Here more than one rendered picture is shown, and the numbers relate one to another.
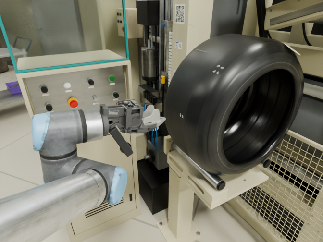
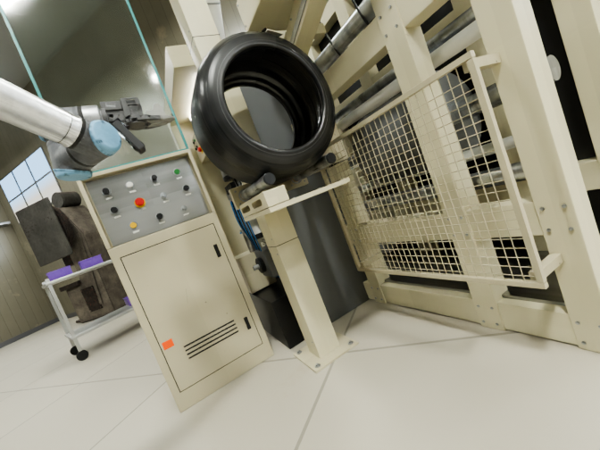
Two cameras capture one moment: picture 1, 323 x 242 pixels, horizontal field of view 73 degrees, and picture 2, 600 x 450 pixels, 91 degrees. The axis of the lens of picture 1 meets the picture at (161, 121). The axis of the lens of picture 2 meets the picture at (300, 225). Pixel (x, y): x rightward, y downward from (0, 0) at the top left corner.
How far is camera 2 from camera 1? 93 cm
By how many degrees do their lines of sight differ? 24
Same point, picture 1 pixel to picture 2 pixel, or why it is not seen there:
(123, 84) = (192, 177)
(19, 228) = not seen: outside the picture
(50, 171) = (53, 150)
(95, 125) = (90, 109)
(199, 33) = not seen: hidden behind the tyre
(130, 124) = (129, 112)
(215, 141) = (222, 114)
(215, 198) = (269, 194)
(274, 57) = (250, 36)
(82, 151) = (161, 255)
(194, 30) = not seen: hidden behind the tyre
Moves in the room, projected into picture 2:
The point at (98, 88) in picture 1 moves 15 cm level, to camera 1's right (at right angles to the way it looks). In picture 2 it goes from (164, 185) to (189, 174)
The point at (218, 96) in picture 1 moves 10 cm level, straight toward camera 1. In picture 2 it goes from (204, 73) to (186, 63)
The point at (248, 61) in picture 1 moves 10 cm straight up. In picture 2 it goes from (223, 43) to (212, 14)
